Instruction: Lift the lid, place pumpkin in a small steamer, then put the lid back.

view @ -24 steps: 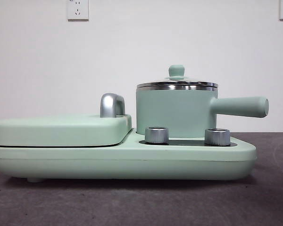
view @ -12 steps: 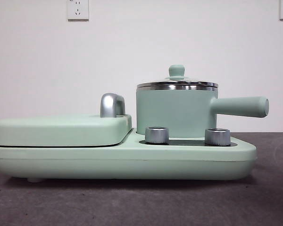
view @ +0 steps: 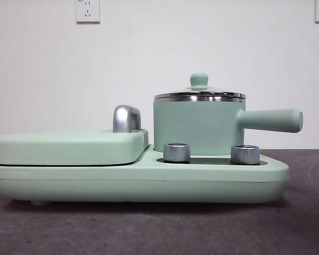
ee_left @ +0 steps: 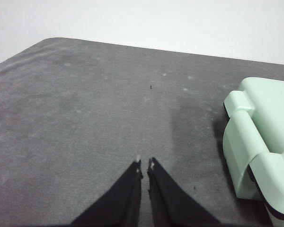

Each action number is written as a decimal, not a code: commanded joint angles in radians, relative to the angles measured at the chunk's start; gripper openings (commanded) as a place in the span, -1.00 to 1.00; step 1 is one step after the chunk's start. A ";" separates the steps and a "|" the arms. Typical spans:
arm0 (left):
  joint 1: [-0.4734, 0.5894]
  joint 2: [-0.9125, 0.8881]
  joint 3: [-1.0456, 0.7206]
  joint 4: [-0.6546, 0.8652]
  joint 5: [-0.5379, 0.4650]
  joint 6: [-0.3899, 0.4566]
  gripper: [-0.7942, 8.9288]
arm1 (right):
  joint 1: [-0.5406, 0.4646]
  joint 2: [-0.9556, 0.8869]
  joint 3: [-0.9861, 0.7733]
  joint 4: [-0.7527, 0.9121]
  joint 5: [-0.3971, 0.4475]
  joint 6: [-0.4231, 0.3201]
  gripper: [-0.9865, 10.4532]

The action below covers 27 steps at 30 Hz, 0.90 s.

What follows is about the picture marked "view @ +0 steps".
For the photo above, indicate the glass lid with green knob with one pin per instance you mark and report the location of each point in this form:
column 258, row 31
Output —
column 199, row 80

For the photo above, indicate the silver control knob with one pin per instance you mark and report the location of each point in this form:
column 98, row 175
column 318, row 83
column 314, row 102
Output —
column 245, row 154
column 176, row 152

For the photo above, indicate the black control panel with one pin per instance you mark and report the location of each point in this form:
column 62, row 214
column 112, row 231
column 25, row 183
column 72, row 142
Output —
column 210, row 160

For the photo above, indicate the mint green breakfast machine base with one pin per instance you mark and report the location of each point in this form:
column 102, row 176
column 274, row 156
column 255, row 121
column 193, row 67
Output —
column 95, row 183

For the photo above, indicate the mint green griddle cover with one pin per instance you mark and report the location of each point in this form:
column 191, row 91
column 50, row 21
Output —
column 69, row 146

